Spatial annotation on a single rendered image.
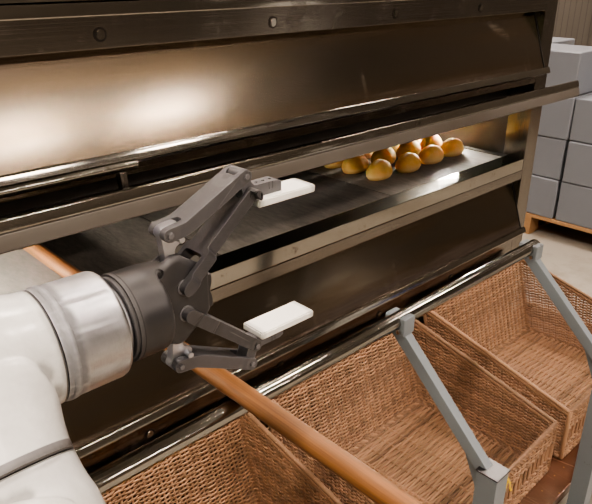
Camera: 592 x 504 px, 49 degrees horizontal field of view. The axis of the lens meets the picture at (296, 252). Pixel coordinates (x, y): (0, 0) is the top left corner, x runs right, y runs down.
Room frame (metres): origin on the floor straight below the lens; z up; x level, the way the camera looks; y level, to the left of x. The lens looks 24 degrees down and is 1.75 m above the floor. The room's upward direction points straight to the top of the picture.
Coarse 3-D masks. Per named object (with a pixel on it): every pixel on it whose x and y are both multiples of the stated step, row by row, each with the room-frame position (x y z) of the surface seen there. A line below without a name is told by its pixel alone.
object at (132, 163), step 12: (96, 168) 0.94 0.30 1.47; (108, 168) 0.95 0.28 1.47; (120, 168) 0.96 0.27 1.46; (132, 168) 0.98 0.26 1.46; (36, 180) 0.88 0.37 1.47; (48, 180) 0.89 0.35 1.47; (60, 180) 0.90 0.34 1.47; (72, 180) 0.91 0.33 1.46; (120, 180) 0.96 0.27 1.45; (0, 192) 0.84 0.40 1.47; (12, 192) 0.85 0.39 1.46; (24, 192) 0.86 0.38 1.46
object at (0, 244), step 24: (504, 96) 2.02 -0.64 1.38; (552, 96) 1.83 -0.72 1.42; (456, 120) 1.51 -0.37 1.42; (480, 120) 1.57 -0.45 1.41; (360, 144) 1.28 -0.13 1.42; (384, 144) 1.32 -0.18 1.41; (264, 168) 1.10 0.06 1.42; (288, 168) 1.14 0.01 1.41; (312, 168) 1.18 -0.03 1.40; (168, 192) 0.97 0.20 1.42; (192, 192) 0.99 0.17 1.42; (0, 216) 0.97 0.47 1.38; (72, 216) 0.86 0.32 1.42; (96, 216) 0.88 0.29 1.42; (120, 216) 0.90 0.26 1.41; (0, 240) 0.78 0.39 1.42; (24, 240) 0.80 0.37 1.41; (48, 240) 0.82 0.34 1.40
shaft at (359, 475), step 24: (48, 264) 1.19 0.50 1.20; (216, 384) 0.78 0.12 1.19; (240, 384) 0.76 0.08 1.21; (264, 408) 0.71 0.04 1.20; (288, 432) 0.67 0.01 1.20; (312, 432) 0.66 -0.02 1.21; (312, 456) 0.64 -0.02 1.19; (336, 456) 0.62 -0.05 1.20; (360, 480) 0.58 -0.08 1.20; (384, 480) 0.58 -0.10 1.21
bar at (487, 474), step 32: (512, 256) 1.29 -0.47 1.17; (448, 288) 1.13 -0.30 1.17; (544, 288) 1.32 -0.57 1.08; (384, 320) 1.00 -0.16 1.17; (576, 320) 1.26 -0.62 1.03; (320, 352) 0.90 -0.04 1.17; (352, 352) 0.92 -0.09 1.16; (416, 352) 1.00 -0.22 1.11; (288, 384) 0.82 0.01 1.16; (224, 416) 0.74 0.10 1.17; (448, 416) 0.93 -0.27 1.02; (160, 448) 0.67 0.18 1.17; (480, 448) 0.90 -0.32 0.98; (96, 480) 0.61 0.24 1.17; (480, 480) 0.87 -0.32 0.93; (576, 480) 1.20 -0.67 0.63
